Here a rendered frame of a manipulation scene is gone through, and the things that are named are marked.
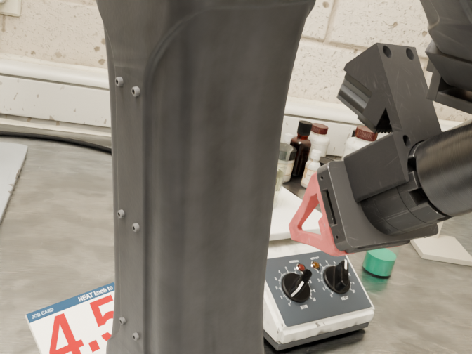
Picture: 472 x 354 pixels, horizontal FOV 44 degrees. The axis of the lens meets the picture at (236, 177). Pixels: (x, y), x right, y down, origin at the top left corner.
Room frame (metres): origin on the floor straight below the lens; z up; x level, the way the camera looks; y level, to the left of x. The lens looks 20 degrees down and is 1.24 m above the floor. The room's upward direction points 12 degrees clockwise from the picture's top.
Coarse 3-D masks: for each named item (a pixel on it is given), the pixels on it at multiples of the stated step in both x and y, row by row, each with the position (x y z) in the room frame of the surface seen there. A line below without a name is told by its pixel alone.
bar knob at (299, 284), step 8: (304, 272) 0.51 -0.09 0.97; (288, 280) 0.51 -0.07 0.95; (296, 280) 0.51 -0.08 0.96; (304, 280) 0.50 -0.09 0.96; (288, 288) 0.50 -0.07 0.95; (296, 288) 0.49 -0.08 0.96; (304, 288) 0.51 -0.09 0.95; (288, 296) 0.50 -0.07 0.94; (296, 296) 0.50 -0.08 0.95; (304, 296) 0.50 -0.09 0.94
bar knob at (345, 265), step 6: (342, 264) 0.54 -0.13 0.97; (348, 264) 0.55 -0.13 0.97; (324, 270) 0.55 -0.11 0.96; (330, 270) 0.55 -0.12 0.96; (336, 270) 0.55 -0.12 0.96; (342, 270) 0.54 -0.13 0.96; (324, 276) 0.54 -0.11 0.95; (330, 276) 0.54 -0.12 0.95; (336, 276) 0.54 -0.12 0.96; (342, 276) 0.53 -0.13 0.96; (330, 282) 0.53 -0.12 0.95; (336, 282) 0.53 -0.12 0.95; (342, 282) 0.52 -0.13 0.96; (348, 282) 0.55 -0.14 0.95; (330, 288) 0.53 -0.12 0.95; (336, 288) 0.53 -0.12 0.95; (342, 288) 0.53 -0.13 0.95; (348, 288) 0.54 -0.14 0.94
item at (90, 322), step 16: (80, 304) 0.43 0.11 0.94; (96, 304) 0.44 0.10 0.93; (112, 304) 0.45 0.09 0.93; (48, 320) 0.40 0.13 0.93; (64, 320) 0.41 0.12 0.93; (80, 320) 0.42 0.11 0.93; (96, 320) 0.43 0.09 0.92; (112, 320) 0.44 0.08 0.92; (48, 336) 0.39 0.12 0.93; (64, 336) 0.40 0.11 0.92; (80, 336) 0.41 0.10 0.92; (96, 336) 0.42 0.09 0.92; (48, 352) 0.38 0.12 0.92; (64, 352) 0.39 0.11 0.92; (80, 352) 0.40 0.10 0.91; (96, 352) 0.41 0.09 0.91
